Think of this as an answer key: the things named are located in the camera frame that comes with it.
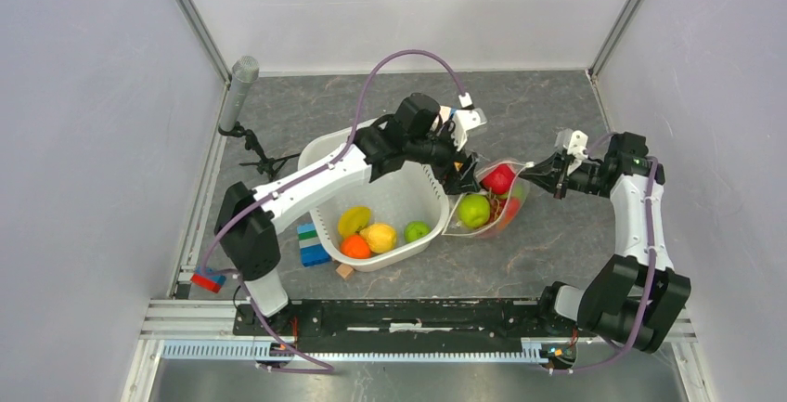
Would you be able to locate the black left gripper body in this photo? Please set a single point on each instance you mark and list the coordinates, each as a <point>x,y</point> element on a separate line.
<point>443,160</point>

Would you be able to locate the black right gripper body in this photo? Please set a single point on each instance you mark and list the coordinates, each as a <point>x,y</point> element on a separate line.
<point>581,180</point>

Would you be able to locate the green apple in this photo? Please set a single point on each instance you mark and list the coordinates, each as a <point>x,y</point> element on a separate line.
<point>474,210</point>

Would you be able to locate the red apple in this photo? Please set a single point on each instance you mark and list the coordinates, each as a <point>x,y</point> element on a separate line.
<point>499,180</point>

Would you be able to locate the green pear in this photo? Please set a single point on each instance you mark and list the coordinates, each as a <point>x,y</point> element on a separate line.
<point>519,191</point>

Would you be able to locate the clear dotted zip bag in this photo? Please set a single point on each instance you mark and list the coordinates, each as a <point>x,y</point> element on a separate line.
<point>454,228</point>

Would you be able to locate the red orange mango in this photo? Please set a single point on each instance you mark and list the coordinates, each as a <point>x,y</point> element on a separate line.
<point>503,211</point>

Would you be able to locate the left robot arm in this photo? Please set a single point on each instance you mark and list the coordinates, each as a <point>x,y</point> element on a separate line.
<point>419,131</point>

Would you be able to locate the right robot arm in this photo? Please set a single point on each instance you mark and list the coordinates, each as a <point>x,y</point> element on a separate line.
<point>637,296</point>

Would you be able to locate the white plastic basket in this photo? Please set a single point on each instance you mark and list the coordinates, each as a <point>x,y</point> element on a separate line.
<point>397,199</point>

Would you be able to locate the small green lime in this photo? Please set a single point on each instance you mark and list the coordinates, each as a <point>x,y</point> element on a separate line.
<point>416,230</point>

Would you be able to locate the yellow bumpy lemon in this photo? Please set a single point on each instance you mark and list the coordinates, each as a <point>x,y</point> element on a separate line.
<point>380,238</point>

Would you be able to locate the yellow starfruit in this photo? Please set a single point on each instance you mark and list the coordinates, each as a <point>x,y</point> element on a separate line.
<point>353,221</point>

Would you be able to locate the orange fruit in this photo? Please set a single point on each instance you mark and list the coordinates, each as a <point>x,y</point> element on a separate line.
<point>355,246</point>

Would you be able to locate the small wooden cube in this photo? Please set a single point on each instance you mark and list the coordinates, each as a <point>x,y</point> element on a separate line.
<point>345,271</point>

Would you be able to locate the blue green stacked blocks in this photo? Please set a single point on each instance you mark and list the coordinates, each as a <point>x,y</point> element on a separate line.
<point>312,252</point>

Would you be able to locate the black microphone tripod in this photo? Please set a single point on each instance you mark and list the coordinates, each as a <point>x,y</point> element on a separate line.
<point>265,165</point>

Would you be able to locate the grey microphone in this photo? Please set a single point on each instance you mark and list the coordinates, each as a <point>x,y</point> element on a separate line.
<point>245,72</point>

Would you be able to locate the red blue block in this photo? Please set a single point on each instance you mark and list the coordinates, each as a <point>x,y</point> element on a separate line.
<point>208,280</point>

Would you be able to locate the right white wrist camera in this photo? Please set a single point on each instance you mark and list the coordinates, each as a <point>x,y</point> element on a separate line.
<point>571,146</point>

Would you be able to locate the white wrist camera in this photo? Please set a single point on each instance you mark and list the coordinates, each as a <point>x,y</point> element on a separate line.
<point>571,146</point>
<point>468,120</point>

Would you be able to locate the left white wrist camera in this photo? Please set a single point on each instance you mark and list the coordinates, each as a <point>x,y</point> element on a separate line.
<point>468,120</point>

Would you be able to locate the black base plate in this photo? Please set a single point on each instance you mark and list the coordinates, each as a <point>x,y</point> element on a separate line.
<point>486,325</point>

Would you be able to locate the aluminium rail frame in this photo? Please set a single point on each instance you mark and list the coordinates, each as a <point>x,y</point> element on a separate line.
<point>195,329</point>

